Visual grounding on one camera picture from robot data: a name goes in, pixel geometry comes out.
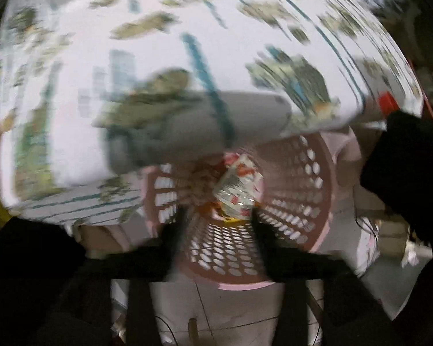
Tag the yellow snack wrapper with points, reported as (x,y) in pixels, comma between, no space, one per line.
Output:
(233,220)

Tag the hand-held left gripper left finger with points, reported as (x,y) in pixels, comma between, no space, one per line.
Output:
(176,245)

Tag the white red snack wrapper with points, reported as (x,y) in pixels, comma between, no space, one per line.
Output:
(238,187)

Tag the animal print white cloth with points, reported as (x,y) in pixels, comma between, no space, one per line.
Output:
(93,61)

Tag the pink perforated plastic basket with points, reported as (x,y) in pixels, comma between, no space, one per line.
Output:
(296,187)

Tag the small red object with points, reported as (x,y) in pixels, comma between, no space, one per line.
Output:
(388,101)

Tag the crumpled white paper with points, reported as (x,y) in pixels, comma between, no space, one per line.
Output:
(410,256)

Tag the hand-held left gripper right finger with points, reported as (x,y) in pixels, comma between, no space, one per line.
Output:
(265,248)

